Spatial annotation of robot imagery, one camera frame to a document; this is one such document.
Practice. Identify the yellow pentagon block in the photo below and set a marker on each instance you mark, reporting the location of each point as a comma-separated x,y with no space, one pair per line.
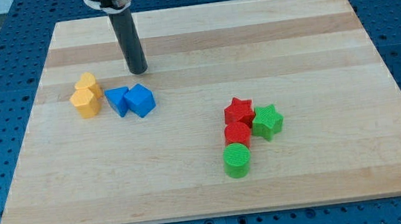
86,103

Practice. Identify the yellow heart block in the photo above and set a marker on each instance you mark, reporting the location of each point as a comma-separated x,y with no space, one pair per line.
88,81

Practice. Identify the green cylinder block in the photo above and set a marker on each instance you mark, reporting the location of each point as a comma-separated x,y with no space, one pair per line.
236,157

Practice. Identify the blue triangle block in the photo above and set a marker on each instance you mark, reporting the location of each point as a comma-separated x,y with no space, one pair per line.
116,99

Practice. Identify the green star block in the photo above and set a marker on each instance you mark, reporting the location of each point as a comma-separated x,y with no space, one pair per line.
267,122

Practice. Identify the red star block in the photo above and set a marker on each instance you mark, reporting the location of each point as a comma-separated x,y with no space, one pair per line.
239,110

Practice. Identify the red cylinder block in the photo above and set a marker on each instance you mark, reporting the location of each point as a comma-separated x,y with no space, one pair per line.
237,132

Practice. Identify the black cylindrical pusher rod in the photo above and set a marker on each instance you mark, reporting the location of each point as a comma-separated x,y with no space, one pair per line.
129,41

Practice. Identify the light wooden board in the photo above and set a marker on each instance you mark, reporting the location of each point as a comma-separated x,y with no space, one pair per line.
312,59

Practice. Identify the blue cube block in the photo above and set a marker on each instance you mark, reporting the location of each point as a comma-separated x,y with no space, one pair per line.
140,100

